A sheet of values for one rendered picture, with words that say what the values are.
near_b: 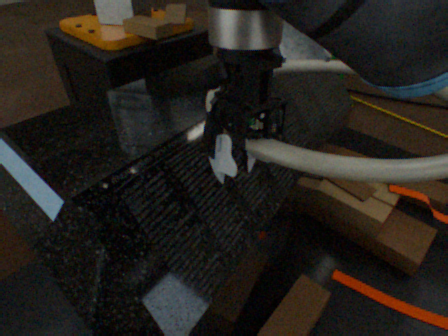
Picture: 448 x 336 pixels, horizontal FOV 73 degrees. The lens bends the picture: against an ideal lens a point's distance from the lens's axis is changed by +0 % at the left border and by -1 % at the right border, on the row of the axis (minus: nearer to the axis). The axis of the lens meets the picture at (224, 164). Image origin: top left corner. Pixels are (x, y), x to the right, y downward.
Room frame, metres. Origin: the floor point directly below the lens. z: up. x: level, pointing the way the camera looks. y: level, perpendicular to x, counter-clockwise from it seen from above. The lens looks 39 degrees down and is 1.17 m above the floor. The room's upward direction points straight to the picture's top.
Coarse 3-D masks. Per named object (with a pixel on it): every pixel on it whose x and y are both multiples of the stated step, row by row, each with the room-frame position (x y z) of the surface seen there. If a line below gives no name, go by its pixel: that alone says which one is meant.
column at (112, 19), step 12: (96, 0) 1.53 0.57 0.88; (108, 0) 1.51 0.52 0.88; (120, 0) 1.50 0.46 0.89; (132, 0) 1.50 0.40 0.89; (144, 0) 1.60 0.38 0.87; (108, 12) 1.52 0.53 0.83; (120, 12) 1.50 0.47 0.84; (132, 12) 1.49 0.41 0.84; (144, 12) 1.59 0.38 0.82; (120, 24) 1.50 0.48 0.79
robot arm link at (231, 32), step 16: (208, 16) 0.38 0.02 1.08; (224, 16) 0.35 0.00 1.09; (240, 16) 0.35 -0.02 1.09; (256, 16) 0.35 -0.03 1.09; (272, 16) 0.36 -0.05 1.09; (224, 32) 0.35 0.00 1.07; (240, 32) 0.35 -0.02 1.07; (256, 32) 0.35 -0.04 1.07; (272, 32) 0.36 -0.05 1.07; (224, 48) 0.35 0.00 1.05; (240, 48) 0.34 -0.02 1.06; (256, 48) 0.35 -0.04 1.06; (272, 48) 0.36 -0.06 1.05
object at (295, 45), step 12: (288, 24) 0.95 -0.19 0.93; (288, 36) 0.89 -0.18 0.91; (300, 36) 0.89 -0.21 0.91; (276, 48) 0.79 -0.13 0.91; (288, 48) 0.83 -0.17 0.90; (300, 48) 0.83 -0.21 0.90; (312, 48) 0.84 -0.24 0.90; (324, 48) 0.76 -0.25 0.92; (300, 72) 0.74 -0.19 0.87; (312, 72) 0.74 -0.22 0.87; (324, 72) 0.74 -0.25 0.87
